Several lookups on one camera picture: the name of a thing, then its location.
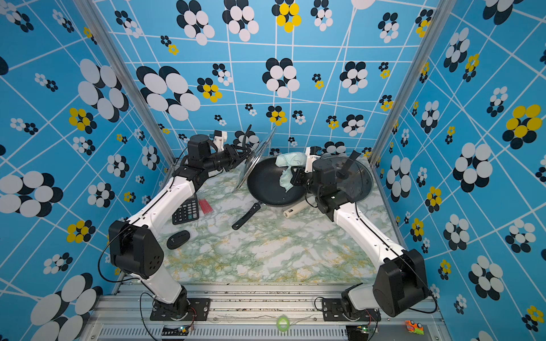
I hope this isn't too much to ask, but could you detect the green tape roll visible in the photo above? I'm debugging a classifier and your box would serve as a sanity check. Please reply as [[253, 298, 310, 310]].
[[276, 315, 291, 332]]

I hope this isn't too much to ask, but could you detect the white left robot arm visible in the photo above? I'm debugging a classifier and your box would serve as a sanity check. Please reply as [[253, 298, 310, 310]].
[[107, 132, 253, 314]]

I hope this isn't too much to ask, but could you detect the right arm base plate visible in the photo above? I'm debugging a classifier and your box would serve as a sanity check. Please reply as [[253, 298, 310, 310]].
[[320, 298, 382, 323]]

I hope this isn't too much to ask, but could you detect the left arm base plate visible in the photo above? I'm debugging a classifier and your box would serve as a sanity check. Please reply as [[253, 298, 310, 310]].
[[150, 298, 211, 322]]

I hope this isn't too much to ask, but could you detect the light green cloth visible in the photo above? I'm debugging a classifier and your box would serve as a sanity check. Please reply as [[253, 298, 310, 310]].
[[275, 152, 307, 192]]

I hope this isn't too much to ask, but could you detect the black computer mouse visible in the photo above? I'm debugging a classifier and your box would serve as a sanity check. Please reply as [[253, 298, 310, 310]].
[[166, 230, 191, 250]]

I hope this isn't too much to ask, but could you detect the right green circuit board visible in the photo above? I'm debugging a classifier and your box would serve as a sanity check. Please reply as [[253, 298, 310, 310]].
[[346, 325, 369, 341]]

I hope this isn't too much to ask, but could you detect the glass lid of wok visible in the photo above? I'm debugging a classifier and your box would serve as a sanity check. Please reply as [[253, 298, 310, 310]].
[[320, 151, 373, 202]]

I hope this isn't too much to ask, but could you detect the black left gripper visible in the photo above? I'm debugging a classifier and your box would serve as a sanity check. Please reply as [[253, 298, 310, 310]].
[[202, 144, 250, 174]]

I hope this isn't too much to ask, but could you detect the black frying pan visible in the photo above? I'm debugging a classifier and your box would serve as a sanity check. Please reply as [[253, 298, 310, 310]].
[[232, 158, 306, 230]]

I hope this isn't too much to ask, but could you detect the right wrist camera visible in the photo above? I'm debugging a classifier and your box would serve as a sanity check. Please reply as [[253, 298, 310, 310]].
[[305, 146, 322, 173]]

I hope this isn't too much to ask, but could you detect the green circuit board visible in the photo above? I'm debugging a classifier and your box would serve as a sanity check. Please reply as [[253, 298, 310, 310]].
[[162, 325, 191, 337], [346, 325, 369, 341]]

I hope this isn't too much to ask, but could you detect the orange toy car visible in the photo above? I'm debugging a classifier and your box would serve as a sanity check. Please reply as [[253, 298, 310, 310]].
[[405, 320, 425, 335]]

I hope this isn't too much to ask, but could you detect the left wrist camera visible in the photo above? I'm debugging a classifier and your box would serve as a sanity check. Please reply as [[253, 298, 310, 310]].
[[213, 130, 228, 152]]

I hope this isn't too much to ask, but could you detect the left green circuit board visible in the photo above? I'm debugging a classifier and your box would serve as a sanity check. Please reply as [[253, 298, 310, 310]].
[[162, 325, 191, 337]]

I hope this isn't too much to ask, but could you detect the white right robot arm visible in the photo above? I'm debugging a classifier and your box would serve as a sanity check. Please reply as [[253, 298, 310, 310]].
[[290, 156, 432, 317]]

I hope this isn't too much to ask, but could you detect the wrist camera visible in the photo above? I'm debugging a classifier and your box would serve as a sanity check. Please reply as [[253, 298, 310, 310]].
[[213, 130, 228, 152], [305, 146, 322, 173]]

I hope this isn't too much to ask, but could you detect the black desktop calculator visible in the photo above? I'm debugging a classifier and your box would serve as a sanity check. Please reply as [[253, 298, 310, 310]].
[[171, 195, 199, 225]]

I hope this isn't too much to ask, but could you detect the glass lid of frying pan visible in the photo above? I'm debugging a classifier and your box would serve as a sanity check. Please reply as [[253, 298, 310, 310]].
[[233, 127, 277, 193]]

